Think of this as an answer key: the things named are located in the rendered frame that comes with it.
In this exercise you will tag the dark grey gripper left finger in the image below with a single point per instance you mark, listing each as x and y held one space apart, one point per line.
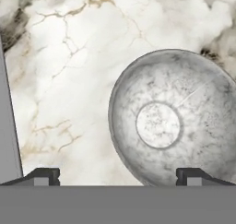
46 174

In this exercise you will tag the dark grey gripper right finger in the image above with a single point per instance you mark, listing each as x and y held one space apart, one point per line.
191 174

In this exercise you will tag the grey marbled bowl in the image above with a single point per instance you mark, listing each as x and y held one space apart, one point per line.
172 117

